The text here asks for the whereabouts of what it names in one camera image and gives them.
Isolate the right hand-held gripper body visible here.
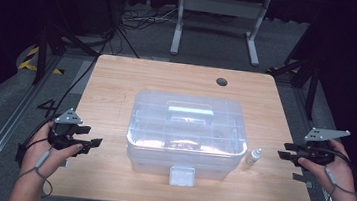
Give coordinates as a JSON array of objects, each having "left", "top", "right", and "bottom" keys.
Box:
[{"left": 296, "top": 125, "right": 352, "bottom": 171}]

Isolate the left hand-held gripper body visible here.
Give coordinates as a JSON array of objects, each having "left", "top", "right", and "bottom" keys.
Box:
[{"left": 46, "top": 105, "right": 95, "bottom": 156}]

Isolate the small white dropper bottle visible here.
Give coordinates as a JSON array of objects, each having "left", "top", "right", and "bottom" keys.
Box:
[{"left": 245, "top": 146, "right": 264, "bottom": 167}]

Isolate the clear plastic storage box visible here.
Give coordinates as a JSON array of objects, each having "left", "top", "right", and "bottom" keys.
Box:
[{"left": 121, "top": 88, "right": 254, "bottom": 194}]

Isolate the person's right hand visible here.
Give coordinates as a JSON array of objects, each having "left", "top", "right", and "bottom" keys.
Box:
[{"left": 294, "top": 136, "right": 357, "bottom": 201}]

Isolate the person's left hand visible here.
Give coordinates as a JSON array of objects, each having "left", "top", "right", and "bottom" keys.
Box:
[{"left": 18, "top": 118, "right": 87, "bottom": 186}]

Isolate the yellow black floor tape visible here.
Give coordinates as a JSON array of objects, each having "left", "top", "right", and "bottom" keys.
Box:
[{"left": 17, "top": 45, "right": 67, "bottom": 76}]

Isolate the grey right wrist strap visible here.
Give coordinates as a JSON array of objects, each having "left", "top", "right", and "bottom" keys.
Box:
[{"left": 321, "top": 164, "right": 357, "bottom": 201}]

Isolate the grey wrist strap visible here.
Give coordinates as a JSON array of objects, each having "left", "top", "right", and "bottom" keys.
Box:
[
  {"left": 321, "top": 164, "right": 357, "bottom": 201},
  {"left": 16, "top": 142, "right": 59, "bottom": 200}
]

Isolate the grey left wrist strap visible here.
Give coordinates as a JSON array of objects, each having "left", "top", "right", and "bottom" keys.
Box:
[{"left": 16, "top": 142, "right": 59, "bottom": 200}]

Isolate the bundle of floor cables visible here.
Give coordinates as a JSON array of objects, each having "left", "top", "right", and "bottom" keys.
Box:
[{"left": 119, "top": 1, "right": 181, "bottom": 35}]

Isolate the grey metal table frame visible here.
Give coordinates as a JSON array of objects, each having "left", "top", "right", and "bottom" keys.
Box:
[{"left": 169, "top": 0, "right": 271, "bottom": 68}]

